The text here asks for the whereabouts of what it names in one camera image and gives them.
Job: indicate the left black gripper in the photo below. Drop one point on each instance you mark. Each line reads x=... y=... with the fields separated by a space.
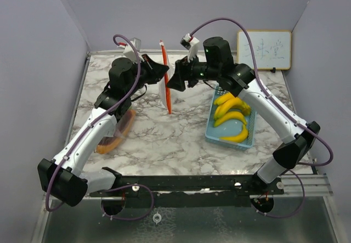
x=156 y=71

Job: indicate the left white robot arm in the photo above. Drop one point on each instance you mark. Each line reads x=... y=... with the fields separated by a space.
x=62 y=176

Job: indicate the white ring pull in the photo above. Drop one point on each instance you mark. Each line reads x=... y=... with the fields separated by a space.
x=156 y=218

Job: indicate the single yellow banana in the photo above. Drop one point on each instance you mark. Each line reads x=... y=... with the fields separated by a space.
x=237 y=138

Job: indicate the clear orange zip bag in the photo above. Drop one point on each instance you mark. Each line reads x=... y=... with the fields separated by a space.
x=120 y=133
x=163 y=90

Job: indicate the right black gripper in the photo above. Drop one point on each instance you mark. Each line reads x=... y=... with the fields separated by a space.
x=183 y=68

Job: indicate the aluminium extrusion rail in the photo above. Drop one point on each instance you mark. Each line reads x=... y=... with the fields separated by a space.
x=314 y=185

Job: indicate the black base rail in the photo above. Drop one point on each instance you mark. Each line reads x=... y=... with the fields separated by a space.
x=187 y=191

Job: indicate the yellow banana bunch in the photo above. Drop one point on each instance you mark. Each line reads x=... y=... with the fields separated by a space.
x=230 y=108

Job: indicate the blue plastic basket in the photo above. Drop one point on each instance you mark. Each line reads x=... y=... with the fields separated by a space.
x=231 y=122

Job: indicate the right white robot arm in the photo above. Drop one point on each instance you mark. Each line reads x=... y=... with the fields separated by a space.
x=296 y=134

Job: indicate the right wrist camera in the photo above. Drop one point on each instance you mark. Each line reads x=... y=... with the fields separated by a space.
x=190 y=43

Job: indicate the small whiteboard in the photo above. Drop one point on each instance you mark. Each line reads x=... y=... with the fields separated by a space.
x=272 y=49

